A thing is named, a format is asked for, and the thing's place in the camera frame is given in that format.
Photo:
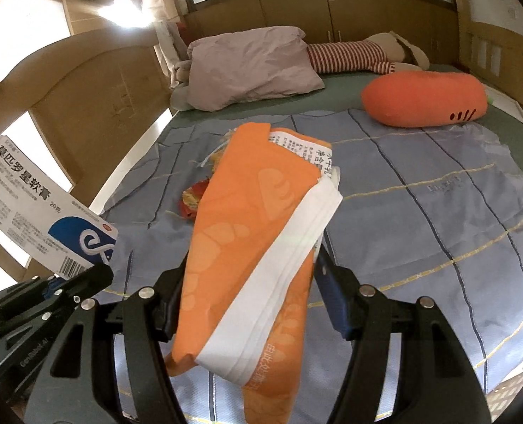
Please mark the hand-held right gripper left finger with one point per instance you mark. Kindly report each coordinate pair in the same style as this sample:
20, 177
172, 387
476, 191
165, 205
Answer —
168, 309

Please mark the wooden headboard cabinet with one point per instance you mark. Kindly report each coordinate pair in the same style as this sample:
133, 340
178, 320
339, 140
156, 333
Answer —
296, 13

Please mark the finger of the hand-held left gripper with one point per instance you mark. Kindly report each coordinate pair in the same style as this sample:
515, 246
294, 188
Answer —
45, 291
89, 280

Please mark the white blue medicine box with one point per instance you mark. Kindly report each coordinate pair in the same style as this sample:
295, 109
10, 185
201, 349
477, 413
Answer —
31, 198

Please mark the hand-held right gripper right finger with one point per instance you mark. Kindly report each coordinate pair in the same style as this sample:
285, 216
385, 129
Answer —
334, 293

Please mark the orange carrot cushion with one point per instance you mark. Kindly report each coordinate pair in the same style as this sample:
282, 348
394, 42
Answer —
420, 97

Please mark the striped plush toy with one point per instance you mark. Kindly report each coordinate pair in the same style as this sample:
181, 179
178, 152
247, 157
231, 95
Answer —
345, 55

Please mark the wooden bed frame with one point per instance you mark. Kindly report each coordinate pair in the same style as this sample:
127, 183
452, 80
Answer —
89, 97

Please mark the orange plastic bag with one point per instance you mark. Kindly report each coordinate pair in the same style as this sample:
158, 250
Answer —
243, 212

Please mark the pink pillow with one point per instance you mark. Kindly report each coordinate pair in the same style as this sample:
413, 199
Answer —
252, 66

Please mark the green bed sheet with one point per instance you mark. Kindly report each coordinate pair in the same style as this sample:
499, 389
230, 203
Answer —
340, 92

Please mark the blue checked blanket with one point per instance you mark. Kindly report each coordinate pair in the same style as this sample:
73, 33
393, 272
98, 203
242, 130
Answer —
420, 229

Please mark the red orange snack wrapper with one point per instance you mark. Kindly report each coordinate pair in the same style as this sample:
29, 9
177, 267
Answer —
193, 198

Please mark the white fluffy plush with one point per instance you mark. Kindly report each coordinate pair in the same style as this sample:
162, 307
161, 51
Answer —
160, 2

